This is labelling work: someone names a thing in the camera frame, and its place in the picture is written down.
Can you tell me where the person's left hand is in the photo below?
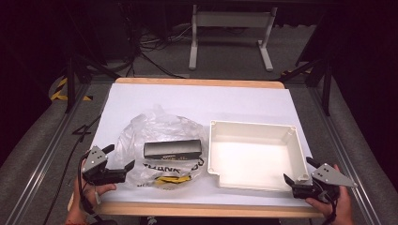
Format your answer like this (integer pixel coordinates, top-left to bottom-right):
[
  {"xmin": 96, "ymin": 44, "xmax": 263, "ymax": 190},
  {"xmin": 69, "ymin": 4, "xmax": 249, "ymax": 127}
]
[{"xmin": 72, "ymin": 174, "xmax": 117, "ymax": 218}]

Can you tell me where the white paper sheet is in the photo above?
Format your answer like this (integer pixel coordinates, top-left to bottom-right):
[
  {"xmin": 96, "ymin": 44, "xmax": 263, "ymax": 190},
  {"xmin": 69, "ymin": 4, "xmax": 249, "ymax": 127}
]
[{"xmin": 89, "ymin": 82, "xmax": 317, "ymax": 208}]

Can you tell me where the yellow black floor tape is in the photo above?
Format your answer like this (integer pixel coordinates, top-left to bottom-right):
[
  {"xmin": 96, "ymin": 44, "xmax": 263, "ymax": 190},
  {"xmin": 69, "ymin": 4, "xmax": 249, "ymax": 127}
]
[{"xmin": 50, "ymin": 77, "xmax": 94, "ymax": 102}]

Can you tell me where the white plastic box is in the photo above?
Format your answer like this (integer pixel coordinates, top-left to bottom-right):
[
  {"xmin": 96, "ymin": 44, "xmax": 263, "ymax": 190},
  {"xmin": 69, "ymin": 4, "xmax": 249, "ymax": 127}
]
[{"xmin": 207, "ymin": 120, "xmax": 311, "ymax": 192}]

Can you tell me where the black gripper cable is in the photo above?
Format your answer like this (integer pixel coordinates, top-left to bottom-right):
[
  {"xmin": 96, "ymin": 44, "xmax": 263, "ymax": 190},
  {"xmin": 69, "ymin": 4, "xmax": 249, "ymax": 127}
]
[{"xmin": 77, "ymin": 152, "xmax": 104, "ymax": 221}]

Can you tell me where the aluminium floor rail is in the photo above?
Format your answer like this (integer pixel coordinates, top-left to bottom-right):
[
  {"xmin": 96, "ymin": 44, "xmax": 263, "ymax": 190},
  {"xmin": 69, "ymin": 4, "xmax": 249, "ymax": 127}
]
[
  {"xmin": 308, "ymin": 87, "xmax": 381, "ymax": 225},
  {"xmin": 4, "ymin": 83, "xmax": 92, "ymax": 225}
]

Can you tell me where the white metal stand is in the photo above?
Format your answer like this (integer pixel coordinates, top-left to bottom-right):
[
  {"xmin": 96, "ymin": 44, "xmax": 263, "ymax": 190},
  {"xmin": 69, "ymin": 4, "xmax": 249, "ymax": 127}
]
[{"xmin": 188, "ymin": 4, "xmax": 279, "ymax": 72}]

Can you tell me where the black tripod stand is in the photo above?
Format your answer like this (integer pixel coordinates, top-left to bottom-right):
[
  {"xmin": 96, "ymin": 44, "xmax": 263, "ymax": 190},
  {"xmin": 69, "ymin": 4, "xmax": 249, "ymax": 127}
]
[
  {"xmin": 64, "ymin": 53, "xmax": 121, "ymax": 114},
  {"xmin": 281, "ymin": 57, "xmax": 333, "ymax": 117}
]

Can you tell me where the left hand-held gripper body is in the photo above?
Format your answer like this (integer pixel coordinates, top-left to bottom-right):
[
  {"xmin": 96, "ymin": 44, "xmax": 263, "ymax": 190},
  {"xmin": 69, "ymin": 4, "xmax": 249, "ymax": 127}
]
[{"xmin": 82, "ymin": 145, "xmax": 128, "ymax": 186}]

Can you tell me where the thin black floor cable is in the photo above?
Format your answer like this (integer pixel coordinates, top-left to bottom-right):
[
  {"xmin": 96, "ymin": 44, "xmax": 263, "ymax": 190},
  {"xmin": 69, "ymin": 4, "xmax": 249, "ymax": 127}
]
[{"xmin": 43, "ymin": 114, "xmax": 102, "ymax": 225}]

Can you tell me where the black rectangular box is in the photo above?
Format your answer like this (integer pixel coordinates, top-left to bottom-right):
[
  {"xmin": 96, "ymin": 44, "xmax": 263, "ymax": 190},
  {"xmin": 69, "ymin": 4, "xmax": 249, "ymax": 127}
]
[{"xmin": 143, "ymin": 139, "xmax": 203, "ymax": 160}]

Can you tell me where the bundle of floor cables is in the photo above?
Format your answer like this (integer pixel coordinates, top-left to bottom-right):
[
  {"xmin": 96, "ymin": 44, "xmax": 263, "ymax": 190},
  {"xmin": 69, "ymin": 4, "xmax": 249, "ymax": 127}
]
[{"xmin": 118, "ymin": 3, "xmax": 192, "ymax": 79}]

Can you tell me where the person's right hand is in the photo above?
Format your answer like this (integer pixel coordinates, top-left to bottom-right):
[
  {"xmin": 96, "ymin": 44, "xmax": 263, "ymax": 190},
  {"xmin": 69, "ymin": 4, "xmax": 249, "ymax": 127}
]
[{"xmin": 304, "ymin": 187, "xmax": 356, "ymax": 225}]

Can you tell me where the clear printed plastic bag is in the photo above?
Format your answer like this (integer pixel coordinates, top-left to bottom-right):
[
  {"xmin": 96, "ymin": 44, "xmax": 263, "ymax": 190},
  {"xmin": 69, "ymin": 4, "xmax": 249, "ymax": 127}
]
[{"xmin": 114, "ymin": 104, "xmax": 209, "ymax": 191}]

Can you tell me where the yellow item inside bag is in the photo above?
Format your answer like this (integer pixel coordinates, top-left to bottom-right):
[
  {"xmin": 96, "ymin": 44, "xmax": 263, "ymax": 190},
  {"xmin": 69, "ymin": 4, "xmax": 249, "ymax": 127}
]
[{"xmin": 154, "ymin": 175, "xmax": 192, "ymax": 186}]

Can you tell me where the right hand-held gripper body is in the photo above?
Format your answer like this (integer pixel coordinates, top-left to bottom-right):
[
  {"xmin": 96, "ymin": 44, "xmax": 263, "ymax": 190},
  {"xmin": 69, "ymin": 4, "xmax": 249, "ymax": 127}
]
[{"xmin": 292, "ymin": 162, "xmax": 359, "ymax": 204}]

